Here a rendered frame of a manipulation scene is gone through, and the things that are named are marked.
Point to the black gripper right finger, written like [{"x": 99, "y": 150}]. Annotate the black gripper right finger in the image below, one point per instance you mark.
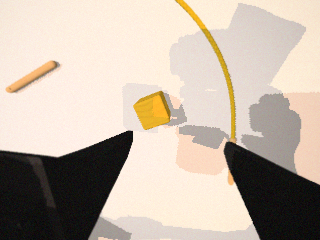
[{"x": 281, "y": 204}]

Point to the light wooden stick with dark tip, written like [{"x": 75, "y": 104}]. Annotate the light wooden stick with dark tip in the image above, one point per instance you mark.
[{"x": 31, "y": 77}]

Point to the wooden stick with yellow string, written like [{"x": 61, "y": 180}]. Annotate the wooden stick with yellow string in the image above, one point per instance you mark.
[{"x": 201, "y": 25}]

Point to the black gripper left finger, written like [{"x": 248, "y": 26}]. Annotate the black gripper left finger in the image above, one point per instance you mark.
[{"x": 74, "y": 187}]

